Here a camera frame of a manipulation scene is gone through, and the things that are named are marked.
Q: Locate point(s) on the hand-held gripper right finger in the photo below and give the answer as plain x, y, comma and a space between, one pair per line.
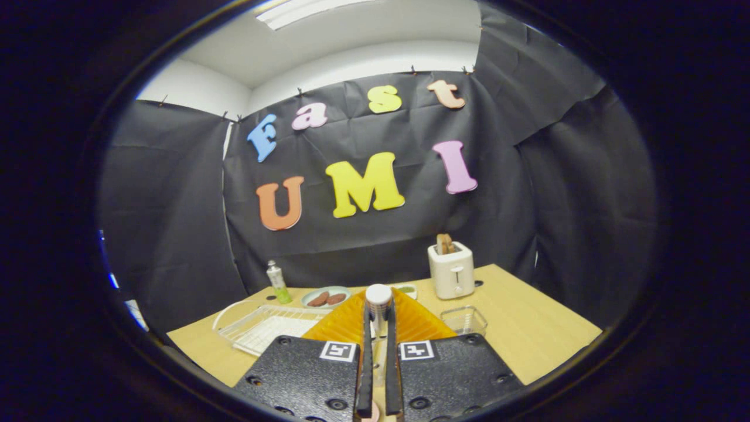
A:
451, 375

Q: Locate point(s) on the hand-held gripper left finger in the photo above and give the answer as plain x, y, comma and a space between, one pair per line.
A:
304, 381

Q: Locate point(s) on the pale green plate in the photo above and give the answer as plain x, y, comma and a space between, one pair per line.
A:
325, 289

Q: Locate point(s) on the small white divided dish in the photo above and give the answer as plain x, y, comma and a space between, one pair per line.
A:
407, 289

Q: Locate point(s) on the brown meat piece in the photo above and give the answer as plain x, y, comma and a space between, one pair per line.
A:
336, 299
318, 299

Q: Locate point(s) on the white toaster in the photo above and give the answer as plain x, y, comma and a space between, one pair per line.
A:
451, 275

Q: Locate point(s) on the clear bottle with green liquid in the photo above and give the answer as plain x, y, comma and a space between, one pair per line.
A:
279, 284

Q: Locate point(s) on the brown bread slice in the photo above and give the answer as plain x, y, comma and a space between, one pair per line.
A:
445, 243

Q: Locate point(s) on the black backdrop cloth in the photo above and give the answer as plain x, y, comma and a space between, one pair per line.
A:
375, 240

